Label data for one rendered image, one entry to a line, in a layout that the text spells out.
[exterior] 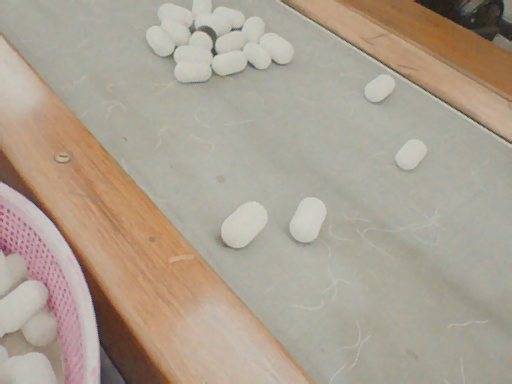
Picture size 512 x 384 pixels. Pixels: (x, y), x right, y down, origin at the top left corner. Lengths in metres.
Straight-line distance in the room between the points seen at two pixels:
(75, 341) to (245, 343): 0.08
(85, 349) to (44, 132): 0.15
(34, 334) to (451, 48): 0.45
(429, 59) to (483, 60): 0.06
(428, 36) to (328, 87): 0.14
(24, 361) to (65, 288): 0.04
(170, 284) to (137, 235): 0.03
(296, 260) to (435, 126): 0.21
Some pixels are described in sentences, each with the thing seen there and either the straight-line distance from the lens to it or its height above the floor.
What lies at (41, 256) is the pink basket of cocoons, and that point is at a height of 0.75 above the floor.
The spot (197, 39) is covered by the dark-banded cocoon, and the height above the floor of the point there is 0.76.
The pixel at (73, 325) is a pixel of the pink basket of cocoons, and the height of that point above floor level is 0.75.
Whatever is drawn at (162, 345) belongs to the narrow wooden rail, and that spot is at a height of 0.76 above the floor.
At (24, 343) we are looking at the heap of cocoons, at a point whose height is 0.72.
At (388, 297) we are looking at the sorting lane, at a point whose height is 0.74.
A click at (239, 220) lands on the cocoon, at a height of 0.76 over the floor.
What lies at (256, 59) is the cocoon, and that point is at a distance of 0.42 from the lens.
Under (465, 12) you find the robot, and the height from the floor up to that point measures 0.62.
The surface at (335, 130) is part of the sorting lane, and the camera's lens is 0.39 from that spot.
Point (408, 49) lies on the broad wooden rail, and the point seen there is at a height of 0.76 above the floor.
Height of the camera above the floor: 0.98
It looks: 44 degrees down
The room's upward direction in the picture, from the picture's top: 10 degrees clockwise
